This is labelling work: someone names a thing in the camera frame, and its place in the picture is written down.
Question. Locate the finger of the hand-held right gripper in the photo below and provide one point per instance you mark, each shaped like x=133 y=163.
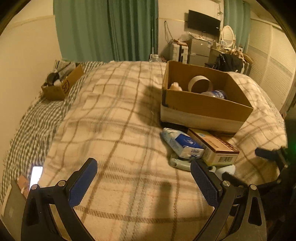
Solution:
x=235 y=178
x=269 y=154

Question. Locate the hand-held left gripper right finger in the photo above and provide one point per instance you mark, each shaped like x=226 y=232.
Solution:
x=204 y=185

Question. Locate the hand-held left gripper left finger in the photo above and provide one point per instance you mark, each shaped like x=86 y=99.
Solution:
x=83 y=183

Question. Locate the brown white carton box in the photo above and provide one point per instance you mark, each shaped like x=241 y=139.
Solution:
x=215 y=147

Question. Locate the blue white tissue pack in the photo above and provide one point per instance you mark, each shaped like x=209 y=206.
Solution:
x=182 y=142

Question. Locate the large cardboard box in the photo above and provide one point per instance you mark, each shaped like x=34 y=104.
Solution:
x=203 y=111

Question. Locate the pale green plastic case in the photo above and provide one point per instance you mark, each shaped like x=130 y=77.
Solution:
x=181 y=164

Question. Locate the lit smartphone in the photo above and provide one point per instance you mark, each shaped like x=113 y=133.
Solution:
x=36 y=177

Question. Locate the brown leather wallet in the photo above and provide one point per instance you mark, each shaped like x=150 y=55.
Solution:
x=23 y=184

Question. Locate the beige plaid blanket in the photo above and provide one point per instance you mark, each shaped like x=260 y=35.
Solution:
x=129 y=139

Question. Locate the green checkered bedsheet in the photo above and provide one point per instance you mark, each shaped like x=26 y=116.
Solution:
x=34 y=132

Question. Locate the grey tablet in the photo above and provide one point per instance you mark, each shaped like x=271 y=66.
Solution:
x=13 y=204

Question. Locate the clear plastic bottle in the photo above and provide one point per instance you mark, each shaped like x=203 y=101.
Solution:
x=216 y=94

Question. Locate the white louvered wardrobe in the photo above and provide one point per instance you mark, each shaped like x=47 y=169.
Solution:
x=270 y=60

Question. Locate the small printed cardboard box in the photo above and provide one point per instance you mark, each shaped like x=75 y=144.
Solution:
x=61 y=89

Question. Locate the cardboard tape roll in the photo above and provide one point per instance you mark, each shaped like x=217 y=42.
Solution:
x=200 y=85

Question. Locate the black bag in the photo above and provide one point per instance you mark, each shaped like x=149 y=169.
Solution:
x=229 y=61

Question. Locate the fluffy beige toy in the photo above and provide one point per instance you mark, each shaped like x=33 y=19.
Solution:
x=176 y=87

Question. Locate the black round object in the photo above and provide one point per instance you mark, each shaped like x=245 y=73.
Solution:
x=52 y=78

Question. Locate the stack of magazines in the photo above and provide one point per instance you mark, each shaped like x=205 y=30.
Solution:
x=62 y=66

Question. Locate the grey metal cabinet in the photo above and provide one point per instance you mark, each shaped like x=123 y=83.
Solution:
x=200 y=49

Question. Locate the white oval mirror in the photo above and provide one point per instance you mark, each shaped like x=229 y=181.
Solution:
x=227 y=34

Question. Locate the white suitcase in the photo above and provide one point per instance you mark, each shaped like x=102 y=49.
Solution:
x=179 y=52

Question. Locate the narrow green curtain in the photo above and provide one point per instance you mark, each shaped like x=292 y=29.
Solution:
x=237 y=20

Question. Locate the clear water jug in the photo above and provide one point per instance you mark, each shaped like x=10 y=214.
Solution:
x=153 y=58

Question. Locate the wall television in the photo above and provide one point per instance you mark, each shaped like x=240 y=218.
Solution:
x=203 y=20

